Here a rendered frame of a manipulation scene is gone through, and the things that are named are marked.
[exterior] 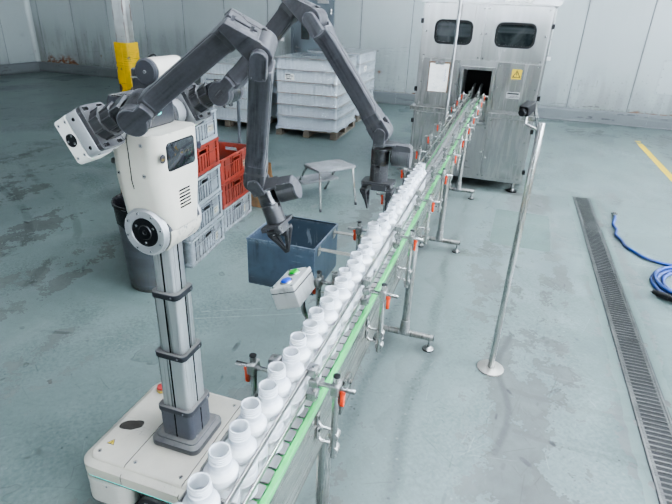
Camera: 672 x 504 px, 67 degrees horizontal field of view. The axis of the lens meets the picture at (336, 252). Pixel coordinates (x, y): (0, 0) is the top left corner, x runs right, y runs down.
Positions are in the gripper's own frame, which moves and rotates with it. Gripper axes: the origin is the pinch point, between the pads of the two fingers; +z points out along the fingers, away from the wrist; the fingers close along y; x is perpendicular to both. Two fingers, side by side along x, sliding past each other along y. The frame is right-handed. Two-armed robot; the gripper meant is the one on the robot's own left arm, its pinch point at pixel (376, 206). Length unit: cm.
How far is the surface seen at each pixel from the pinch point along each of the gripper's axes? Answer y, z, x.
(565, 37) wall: -119, -34, -997
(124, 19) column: 701, -36, -750
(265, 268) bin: 53, 44, -23
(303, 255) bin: 35, 34, -23
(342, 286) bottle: -0.5, 11.0, 36.9
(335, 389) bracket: -10, 18, 70
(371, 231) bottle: 0.8, 8.3, 1.5
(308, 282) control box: 13.0, 16.9, 27.9
